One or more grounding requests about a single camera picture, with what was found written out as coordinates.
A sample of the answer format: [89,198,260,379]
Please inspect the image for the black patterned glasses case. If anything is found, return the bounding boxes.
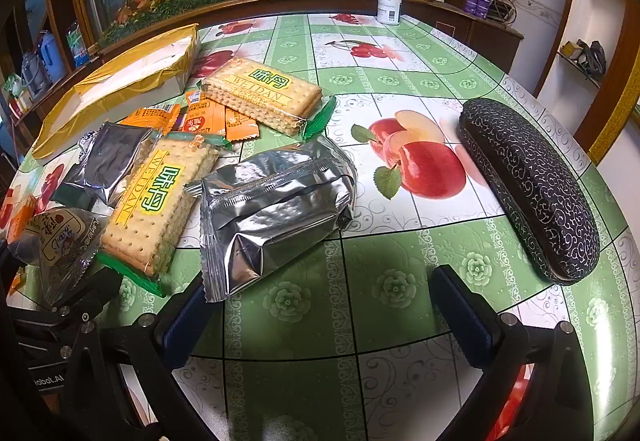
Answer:
[457,98,601,286]

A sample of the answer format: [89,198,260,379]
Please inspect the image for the grey thermos jug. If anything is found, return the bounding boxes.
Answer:
[20,51,51,96]

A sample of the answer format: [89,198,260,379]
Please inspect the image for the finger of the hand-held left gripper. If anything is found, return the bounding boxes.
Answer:
[54,266,122,318]

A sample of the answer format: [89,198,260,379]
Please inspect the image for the small silver foil packet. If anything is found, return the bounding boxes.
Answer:
[62,121,161,209]

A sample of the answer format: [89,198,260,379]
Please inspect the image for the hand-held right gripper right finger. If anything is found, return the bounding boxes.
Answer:
[431,265,603,441]

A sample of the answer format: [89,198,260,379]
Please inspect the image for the blue thermos flask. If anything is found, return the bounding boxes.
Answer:
[37,31,66,82]

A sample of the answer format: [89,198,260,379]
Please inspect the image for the yellow-label cracker packet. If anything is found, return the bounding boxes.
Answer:
[199,57,337,139]
[97,131,233,299]

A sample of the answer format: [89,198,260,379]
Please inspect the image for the green bag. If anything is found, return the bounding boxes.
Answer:
[2,73,28,102]

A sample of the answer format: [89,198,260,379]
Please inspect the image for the dark green snack packet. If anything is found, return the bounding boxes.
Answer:
[50,181,98,210]

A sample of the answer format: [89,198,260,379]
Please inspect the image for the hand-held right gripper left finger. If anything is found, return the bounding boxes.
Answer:
[62,278,221,441]

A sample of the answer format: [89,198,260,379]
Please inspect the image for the dark tool on shelf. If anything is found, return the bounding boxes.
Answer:
[575,40,607,76]

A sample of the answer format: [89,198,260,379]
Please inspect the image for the large silver foil packet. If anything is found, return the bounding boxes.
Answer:
[186,137,358,304]

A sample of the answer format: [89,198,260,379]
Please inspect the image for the green fruit-print tablecloth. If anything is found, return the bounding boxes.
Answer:
[0,13,640,441]

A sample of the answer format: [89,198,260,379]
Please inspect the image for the silver packet with white label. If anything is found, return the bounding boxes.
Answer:
[7,207,111,307]

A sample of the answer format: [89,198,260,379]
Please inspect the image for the yellow-lined white cardboard box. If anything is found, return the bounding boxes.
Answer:
[32,23,201,160]

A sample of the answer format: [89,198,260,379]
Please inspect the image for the red plastic object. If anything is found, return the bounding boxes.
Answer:
[487,363,531,441]

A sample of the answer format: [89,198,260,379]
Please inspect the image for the tangled wires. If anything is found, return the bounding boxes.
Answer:
[492,0,521,24]

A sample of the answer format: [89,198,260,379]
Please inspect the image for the green-white packet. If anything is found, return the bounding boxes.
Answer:
[65,23,91,66]

